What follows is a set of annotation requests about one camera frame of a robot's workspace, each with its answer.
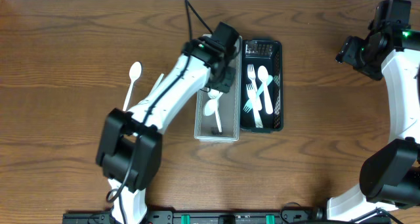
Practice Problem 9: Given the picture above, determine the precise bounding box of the white plastic fork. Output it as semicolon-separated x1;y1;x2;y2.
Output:
247;64;263;110

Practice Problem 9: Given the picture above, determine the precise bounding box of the mint green plastic fork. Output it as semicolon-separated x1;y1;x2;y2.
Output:
242;83;264;113

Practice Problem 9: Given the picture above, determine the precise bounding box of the thick white plastic spoon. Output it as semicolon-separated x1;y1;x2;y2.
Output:
257;66;273;114

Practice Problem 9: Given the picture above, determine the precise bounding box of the thin white spoon long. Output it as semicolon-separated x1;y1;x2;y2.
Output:
150;74;164;93

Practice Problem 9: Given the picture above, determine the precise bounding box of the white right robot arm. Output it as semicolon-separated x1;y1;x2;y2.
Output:
326;30;419;223

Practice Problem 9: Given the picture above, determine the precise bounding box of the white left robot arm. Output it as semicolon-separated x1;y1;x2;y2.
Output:
96;35;242;223

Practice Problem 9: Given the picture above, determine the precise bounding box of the dark green plastic basket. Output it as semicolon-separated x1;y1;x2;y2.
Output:
240;39;284;133

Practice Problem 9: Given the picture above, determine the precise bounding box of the clear plastic basket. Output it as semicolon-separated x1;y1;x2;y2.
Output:
194;36;242;143

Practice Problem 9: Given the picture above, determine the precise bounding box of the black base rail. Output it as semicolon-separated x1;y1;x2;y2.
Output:
62;206;394;224

